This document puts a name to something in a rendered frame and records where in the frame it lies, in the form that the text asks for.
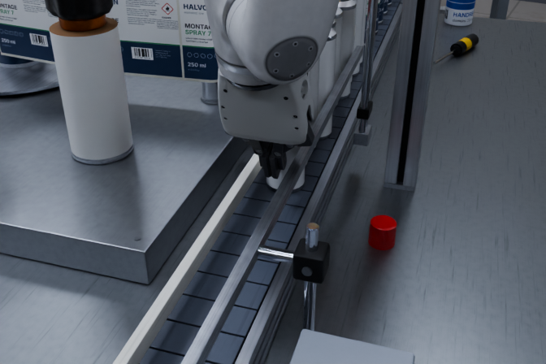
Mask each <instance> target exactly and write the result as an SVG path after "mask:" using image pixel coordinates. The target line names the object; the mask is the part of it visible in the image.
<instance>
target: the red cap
mask: <svg viewBox="0 0 546 364"><path fill-rule="evenodd" d="M396 230H397V222H396V220H395V219H393V218H392V217H389V216H387V215H377V216H375V217H373V218H372V219H371V220H370V231H369V239H368V243H369V245H370V246H371V247H372V248H374V249H378V250H389V249H391V248H393V246H394V245H395V239H396Z"/></svg>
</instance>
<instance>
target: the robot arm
mask: <svg viewBox="0 0 546 364"><path fill-rule="evenodd" d="M339 1H340V0H204V3H205V6H206V14H207V17H208V21H209V25H210V32H211V36H212V40H213V44H214V51H215V55H216V59H217V63H218V67H219V71H218V100H219V113H220V118H221V122H222V125H223V128H224V130H225V132H226V133H227V134H228V135H230V136H233V137H238V138H241V139H242V140H243V141H245V142H246V143H247V144H249V145H250V146H252V149H253V151H254V153H255V154H256V155H258V157H259V162H260V167H263V170H264V176H265V177H267V178H269V177H273V179H278V177H279V174H280V171H281V170H284V169H285V167H286V164H287V157H286V152H287V151H289V150H290V149H292V148H294V146H297V147H302V146H312V144H313V141H314V133H313V131H312V129H311V126H310V123H309V122H313V119H314V104H313V99H312V94H311V90H310V83H309V80H308V76H307V73H308V72H309V71H310V69H311V68H312V67H313V66H314V65H315V64H316V62H317V61H318V59H319V56H320V54H321V53H322V51H323V48H324V46H325V45H326V42H327V39H328V36H329V33H330V31H331V29H332V25H333V22H334V19H335V16H336V11H337V7H338V5H339Z"/></svg>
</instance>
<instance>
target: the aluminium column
mask: <svg viewBox="0 0 546 364"><path fill-rule="evenodd" d="M440 4H441V0H403V4H402V12H401V27H400V36H399V43H398V51H397V60H396V75H395V83H394V90H393V99H392V113H391V122H390V129H389V138H388V152H387V161H386V169H385V177H384V185H383V186H384V187H387V188H392V189H402V190H407V191H413V192H414V190H415V186H416V182H417V178H418V167H419V160H420V154H421V148H422V142H423V130H424V124H425V118H426V112H427V100H428V94H429V88H430V81H431V70H432V64H433V58H434V51H435V45H436V34H437V27H438V21H439V14H440Z"/></svg>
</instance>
